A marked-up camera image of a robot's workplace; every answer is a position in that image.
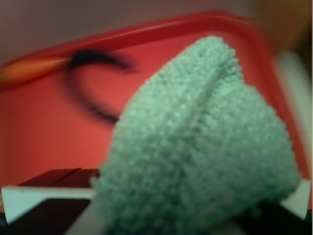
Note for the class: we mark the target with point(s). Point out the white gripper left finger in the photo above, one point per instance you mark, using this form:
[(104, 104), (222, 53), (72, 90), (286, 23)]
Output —
[(57, 202)]

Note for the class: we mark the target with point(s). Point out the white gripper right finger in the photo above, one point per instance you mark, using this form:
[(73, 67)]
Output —
[(298, 202)]

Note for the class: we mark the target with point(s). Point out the light blue cloth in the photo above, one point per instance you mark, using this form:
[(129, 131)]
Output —
[(194, 147)]

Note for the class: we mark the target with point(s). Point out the orange plastic tray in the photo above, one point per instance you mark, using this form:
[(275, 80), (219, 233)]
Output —
[(42, 129)]

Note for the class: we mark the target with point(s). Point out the orange toy carrot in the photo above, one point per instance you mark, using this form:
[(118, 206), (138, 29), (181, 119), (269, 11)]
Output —
[(23, 71)]

